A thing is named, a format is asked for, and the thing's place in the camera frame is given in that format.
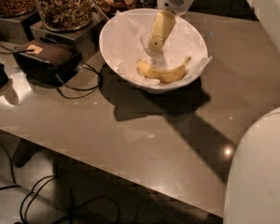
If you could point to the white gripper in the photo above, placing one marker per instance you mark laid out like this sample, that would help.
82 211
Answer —
166 20

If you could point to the yellow banana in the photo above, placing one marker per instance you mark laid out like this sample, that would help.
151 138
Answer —
163 75

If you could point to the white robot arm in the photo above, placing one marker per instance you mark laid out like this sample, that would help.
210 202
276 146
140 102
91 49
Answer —
244 83

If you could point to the white bowl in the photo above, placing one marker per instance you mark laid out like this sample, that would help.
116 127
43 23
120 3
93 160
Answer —
124 31

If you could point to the white paper napkin liner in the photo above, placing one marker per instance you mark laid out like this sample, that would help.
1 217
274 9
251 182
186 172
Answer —
186 44

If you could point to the dark metal stand middle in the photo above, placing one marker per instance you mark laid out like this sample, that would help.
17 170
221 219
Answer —
84 40

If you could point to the dark metal stand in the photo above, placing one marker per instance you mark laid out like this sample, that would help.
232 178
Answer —
17 30
84 40

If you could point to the glass jar of mixed nuts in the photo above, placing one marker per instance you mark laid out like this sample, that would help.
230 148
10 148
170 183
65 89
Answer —
64 15

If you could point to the black box with tag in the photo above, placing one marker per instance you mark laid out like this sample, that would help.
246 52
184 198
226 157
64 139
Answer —
46 62

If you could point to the dark metal stand left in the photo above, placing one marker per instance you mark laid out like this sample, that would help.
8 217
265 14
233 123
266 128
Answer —
17 30

